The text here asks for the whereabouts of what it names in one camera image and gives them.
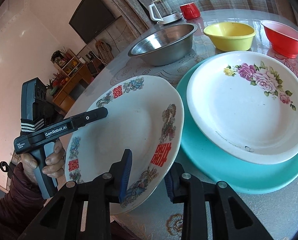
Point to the left hand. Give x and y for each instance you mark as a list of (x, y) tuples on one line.
[(54, 163)]

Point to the white glass electric kettle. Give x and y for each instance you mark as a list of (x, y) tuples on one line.
[(162, 12)]

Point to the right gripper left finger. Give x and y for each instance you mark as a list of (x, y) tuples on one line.
[(82, 211)]

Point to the wooden sideboard cabinet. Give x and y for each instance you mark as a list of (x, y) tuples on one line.
[(73, 88)]

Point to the dark red sleeve forearm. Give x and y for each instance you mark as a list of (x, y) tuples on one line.
[(20, 205)]

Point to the wooden shelf with ornaments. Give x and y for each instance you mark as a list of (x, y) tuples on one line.
[(66, 61)]

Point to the black wall television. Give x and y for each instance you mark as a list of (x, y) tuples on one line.
[(90, 18)]

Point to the white rose flower plate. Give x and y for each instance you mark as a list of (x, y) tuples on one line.
[(247, 104)]

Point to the stainless steel bowl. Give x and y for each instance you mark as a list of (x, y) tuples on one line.
[(165, 46)]

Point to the yellow plastic bowl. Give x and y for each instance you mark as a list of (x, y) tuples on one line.
[(231, 36)]

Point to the red plastic bowl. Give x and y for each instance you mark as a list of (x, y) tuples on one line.
[(283, 38)]

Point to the wooden folding chair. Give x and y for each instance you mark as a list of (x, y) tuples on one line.
[(105, 51)]

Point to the left beige curtain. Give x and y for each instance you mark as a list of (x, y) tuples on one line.
[(129, 0)]

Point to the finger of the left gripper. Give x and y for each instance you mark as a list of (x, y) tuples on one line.
[(81, 120)]

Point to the white plate red characters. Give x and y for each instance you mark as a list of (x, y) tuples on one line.
[(146, 116)]

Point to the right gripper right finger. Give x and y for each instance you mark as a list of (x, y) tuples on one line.
[(230, 216)]

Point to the turquoise plate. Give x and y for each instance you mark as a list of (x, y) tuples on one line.
[(218, 165)]

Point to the red mug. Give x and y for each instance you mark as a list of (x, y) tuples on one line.
[(190, 11)]

